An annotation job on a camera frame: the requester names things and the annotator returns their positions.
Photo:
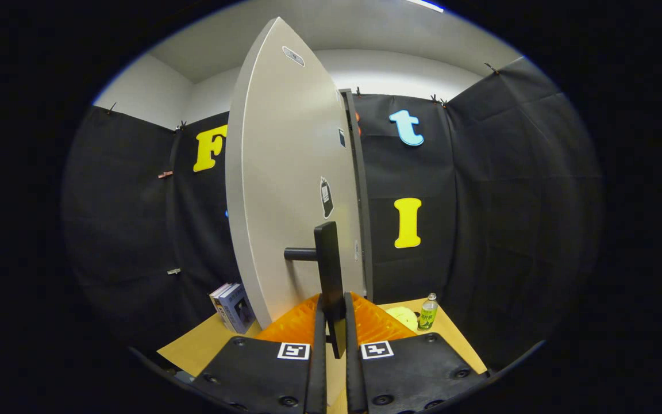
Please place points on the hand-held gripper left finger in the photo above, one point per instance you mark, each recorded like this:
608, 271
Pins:
318, 374

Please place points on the green drink bottle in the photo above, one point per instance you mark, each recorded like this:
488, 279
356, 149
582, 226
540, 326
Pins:
428, 313

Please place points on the black backdrop cloth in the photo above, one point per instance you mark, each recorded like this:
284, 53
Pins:
509, 201

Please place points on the stack of books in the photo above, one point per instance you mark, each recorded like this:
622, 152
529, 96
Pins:
233, 307

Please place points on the pale yellow round object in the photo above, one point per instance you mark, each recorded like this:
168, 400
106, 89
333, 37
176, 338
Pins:
403, 317

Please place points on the black cloth clip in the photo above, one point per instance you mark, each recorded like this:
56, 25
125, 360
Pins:
111, 107
438, 100
181, 125
492, 68

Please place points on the long ceiling light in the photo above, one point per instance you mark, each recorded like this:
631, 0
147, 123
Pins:
423, 4

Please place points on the beige shoe cabinet door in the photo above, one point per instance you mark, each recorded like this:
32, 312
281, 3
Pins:
273, 172

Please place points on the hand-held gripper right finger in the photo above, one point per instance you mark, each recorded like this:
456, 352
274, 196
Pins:
354, 374

